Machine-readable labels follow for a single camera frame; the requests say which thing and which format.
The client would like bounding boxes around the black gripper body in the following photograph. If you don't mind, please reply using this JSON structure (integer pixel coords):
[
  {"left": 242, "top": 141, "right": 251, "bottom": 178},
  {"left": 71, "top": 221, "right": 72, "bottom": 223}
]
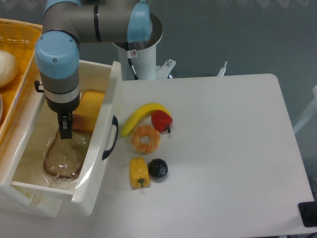
[{"left": 34, "top": 80, "right": 80, "bottom": 118}]

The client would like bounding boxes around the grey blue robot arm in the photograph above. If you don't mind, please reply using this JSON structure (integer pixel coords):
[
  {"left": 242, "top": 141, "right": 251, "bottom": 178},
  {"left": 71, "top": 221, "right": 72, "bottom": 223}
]
[{"left": 35, "top": 0, "right": 152, "bottom": 139}]

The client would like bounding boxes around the white open upper drawer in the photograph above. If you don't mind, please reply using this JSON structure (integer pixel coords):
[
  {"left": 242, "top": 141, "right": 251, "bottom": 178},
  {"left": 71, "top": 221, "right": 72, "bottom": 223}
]
[{"left": 10, "top": 61, "right": 122, "bottom": 217}]

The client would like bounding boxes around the white drawer cabinet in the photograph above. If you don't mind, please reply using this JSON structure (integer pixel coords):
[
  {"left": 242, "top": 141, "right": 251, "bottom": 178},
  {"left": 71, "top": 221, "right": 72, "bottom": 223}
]
[{"left": 0, "top": 42, "right": 63, "bottom": 218}]

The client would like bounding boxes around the orange cheese slice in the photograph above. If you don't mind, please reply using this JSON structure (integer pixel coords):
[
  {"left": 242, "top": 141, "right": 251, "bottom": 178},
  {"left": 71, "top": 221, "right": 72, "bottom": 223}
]
[{"left": 73, "top": 90, "right": 105, "bottom": 133}]

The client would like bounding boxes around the brown wrapped bread slice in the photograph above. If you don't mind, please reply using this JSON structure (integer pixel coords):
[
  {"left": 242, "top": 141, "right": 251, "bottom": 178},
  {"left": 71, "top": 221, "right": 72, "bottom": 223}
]
[{"left": 43, "top": 131, "right": 92, "bottom": 179}]

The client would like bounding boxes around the white bread bun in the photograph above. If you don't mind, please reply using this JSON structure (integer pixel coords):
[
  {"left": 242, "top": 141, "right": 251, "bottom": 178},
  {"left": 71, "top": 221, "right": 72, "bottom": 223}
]
[{"left": 0, "top": 50, "right": 18, "bottom": 88}]

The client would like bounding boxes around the yellow banana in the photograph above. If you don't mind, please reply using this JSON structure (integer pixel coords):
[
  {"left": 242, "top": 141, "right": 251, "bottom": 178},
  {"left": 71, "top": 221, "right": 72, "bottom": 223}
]
[{"left": 121, "top": 103, "right": 171, "bottom": 137}]

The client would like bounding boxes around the orange glazed donut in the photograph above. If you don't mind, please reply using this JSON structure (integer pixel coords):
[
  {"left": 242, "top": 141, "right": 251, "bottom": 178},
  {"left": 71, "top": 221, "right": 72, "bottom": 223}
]
[{"left": 131, "top": 125, "right": 160, "bottom": 154}]

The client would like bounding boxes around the yellow wicker basket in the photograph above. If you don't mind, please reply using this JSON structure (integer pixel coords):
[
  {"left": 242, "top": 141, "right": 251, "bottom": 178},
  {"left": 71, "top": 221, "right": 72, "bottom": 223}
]
[{"left": 0, "top": 18, "right": 42, "bottom": 141}]

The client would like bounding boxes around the yellow bell pepper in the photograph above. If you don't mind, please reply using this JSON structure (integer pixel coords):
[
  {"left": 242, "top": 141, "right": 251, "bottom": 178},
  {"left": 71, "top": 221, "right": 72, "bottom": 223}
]
[{"left": 129, "top": 157, "right": 151, "bottom": 189}]

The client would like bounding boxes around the red bell pepper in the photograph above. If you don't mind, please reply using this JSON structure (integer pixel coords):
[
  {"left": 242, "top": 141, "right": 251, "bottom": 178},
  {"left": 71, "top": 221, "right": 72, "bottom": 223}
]
[{"left": 151, "top": 110, "right": 173, "bottom": 133}]

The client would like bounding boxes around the dark purple plum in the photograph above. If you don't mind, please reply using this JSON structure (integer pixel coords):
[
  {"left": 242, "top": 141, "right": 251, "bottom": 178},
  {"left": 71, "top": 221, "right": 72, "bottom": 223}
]
[{"left": 148, "top": 158, "right": 168, "bottom": 179}]

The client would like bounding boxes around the black device at table edge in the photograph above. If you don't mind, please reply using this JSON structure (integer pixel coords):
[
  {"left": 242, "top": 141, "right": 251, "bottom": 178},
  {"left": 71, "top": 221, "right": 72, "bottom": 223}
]
[{"left": 298, "top": 201, "right": 317, "bottom": 228}]

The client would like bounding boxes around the black drawer handle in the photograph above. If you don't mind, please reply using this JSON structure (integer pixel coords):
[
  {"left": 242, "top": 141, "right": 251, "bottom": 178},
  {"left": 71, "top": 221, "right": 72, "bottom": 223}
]
[{"left": 102, "top": 116, "right": 119, "bottom": 161}]

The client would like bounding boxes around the white bracket behind table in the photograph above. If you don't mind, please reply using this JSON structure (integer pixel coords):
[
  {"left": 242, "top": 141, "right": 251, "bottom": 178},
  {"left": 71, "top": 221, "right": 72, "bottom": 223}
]
[{"left": 217, "top": 61, "right": 228, "bottom": 77}]

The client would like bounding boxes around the white frame at right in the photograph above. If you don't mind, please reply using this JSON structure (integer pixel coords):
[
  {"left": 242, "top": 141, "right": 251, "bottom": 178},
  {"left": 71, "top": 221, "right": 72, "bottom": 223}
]
[{"left": 293, "top": 86, "right": 317, "bottom": 134}]

